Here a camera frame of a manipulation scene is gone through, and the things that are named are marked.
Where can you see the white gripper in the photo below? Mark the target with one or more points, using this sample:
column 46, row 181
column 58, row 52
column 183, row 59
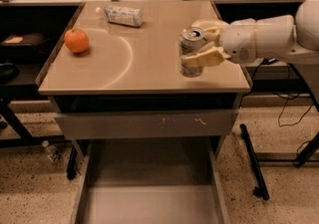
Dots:
column 238, row 41

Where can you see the silver 7up soda can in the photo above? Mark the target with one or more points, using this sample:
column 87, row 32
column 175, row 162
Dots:
column 191, row 39

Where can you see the open grey middle drawer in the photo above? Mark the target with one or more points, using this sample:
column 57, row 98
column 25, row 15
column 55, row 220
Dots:
column 150, row 181

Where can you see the orange fruit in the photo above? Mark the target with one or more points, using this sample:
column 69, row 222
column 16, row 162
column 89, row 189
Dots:
column 76, row 40

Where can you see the white bowl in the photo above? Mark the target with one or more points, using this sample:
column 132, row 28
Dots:
column 204, row 23

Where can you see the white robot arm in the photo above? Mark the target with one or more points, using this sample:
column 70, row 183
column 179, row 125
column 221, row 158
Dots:
column 293, row 39

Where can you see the closed grey top drawer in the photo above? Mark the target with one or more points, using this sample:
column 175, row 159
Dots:
column 114, row 125

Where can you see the clear plastic water bottle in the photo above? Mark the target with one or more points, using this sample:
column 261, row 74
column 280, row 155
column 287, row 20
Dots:
column 121, row 15

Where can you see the grey drawer cabinet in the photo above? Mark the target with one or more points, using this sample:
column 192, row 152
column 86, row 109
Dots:
column 138, row 69

